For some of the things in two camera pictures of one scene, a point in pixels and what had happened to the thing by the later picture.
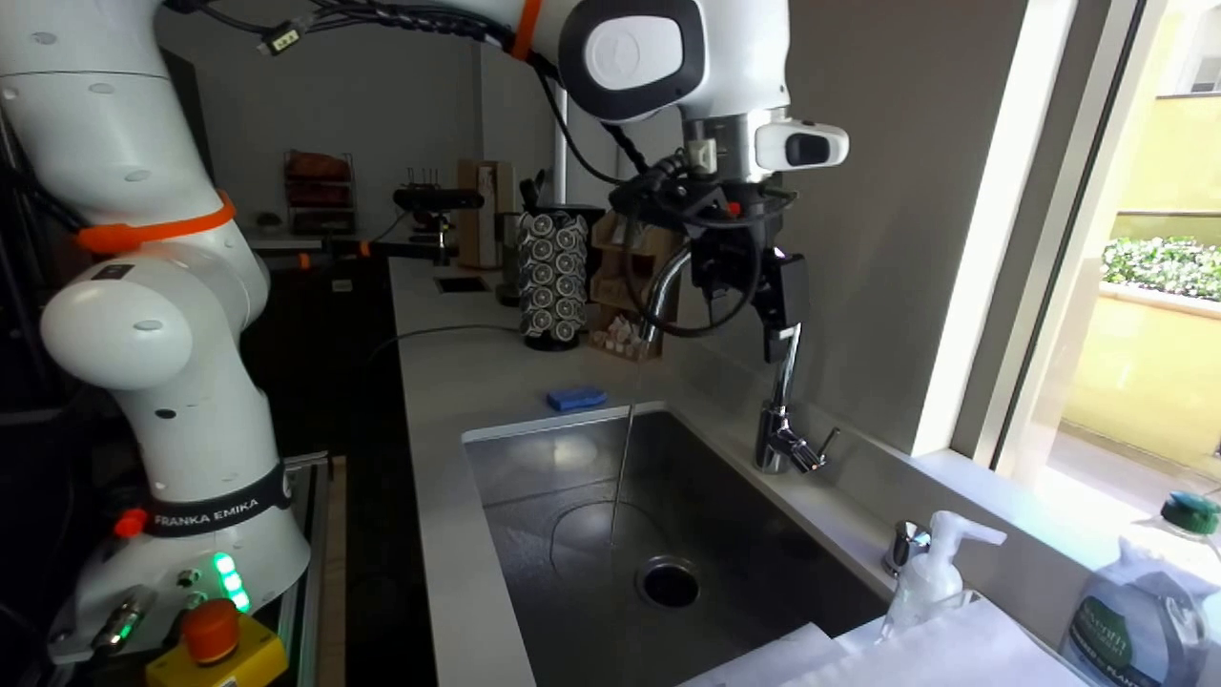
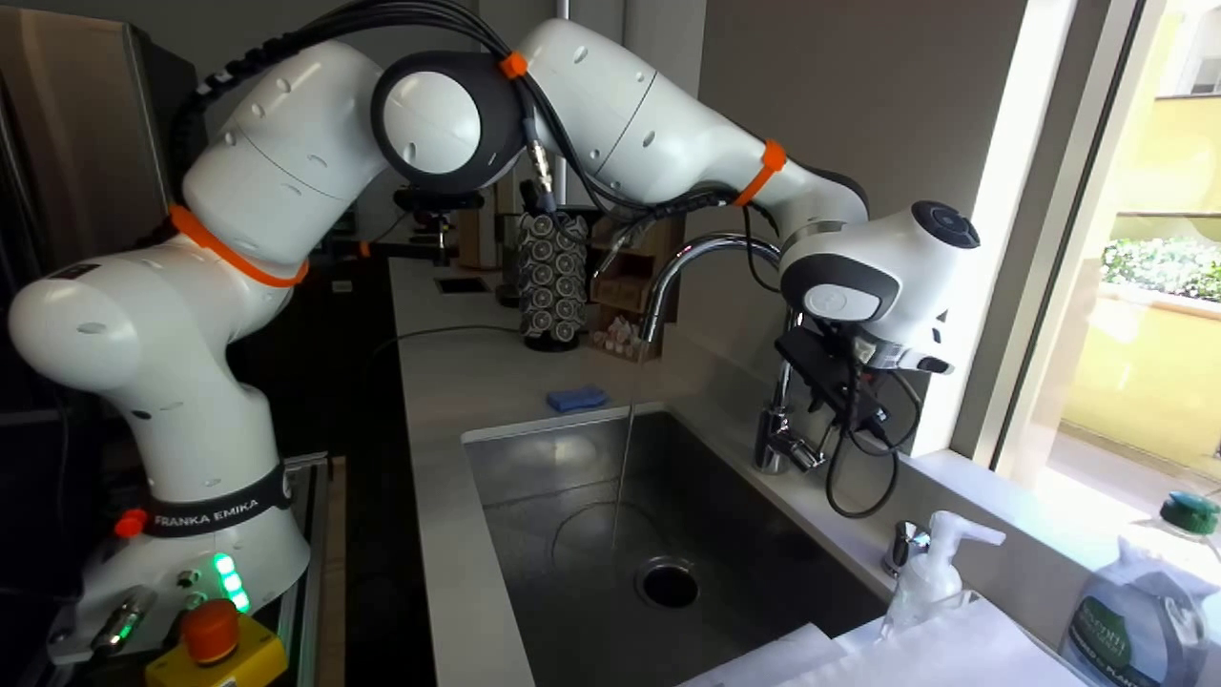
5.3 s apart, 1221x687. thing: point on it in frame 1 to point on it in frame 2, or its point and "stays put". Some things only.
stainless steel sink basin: (636, 549) stays put
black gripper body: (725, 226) to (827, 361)
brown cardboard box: (623, 281) stays put
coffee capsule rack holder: (556, 277) stays put
